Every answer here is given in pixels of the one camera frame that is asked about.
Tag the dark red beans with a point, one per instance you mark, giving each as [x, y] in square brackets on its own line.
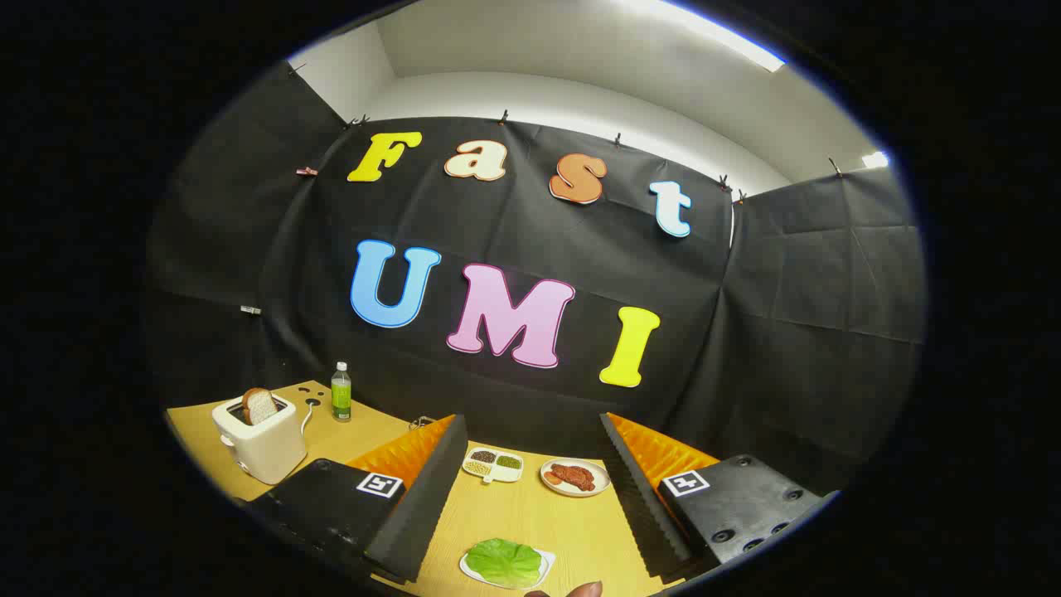
[483, 456]

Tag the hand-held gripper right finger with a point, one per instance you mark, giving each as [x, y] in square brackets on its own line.
[638, 506]

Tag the green lettuce leaf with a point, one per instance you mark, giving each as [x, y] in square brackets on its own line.
[503, 562]

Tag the white divided dish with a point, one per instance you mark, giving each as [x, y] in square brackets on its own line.
[491, 475]

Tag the white toaster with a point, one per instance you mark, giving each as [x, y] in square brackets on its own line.
[269, 448]

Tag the green label plastic bottle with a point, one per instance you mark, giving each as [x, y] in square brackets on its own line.
[341, 398]

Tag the yellow soybeans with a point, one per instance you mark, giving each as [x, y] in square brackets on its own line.
[477, 468]

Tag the black backdrop cloth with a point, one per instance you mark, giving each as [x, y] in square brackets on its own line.
[580, 240]

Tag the bread slice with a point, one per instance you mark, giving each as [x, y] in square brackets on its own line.
[261, 406]

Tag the small ceiling light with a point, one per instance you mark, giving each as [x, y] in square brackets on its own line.
[874, 159]

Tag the white square plate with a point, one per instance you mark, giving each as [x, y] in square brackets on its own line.
[549, 560]

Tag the green beans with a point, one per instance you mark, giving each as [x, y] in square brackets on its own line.
[508, 462]

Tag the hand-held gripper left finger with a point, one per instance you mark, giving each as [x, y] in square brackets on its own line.
[423, 506]

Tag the white round plate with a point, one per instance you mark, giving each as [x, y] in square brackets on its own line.
[603, 474]

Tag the red meat slice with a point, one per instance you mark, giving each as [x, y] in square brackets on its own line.
[572, 477]

